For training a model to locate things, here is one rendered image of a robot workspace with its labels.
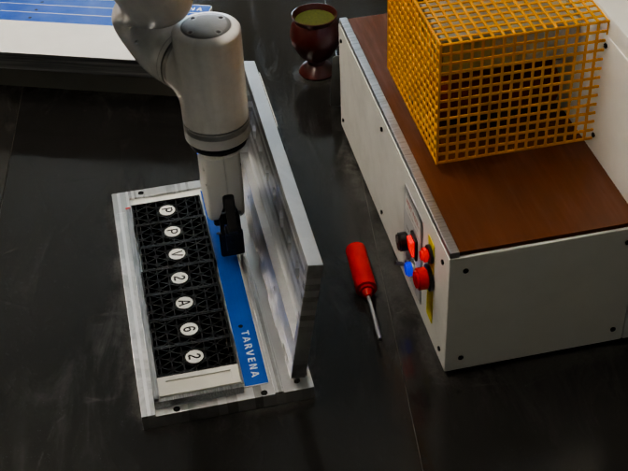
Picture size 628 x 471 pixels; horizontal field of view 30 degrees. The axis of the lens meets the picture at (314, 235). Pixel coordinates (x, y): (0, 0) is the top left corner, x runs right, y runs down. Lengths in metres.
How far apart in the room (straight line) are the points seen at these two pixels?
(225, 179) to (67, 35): 0.56
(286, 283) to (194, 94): 0.26
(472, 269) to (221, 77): 0.38
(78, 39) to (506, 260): 0.89
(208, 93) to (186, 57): 0.05
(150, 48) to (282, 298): 0.35
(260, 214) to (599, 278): 0.44
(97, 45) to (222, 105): 0.53
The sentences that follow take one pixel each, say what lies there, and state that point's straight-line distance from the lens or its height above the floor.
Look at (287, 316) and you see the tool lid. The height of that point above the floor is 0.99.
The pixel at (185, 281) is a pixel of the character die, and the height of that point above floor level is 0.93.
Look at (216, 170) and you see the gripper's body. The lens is 1.48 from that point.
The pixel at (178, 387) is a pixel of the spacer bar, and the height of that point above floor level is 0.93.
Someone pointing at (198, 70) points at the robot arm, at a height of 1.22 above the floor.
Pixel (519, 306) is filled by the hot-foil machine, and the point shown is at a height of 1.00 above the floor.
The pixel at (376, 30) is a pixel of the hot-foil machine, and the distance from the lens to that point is 1.72.
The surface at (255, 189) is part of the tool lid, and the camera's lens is 1.59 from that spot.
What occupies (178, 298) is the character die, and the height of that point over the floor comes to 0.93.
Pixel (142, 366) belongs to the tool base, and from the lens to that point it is 1.46.
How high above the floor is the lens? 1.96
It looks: 40 degrees down
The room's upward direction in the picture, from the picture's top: 3 degrees counter-clockwise
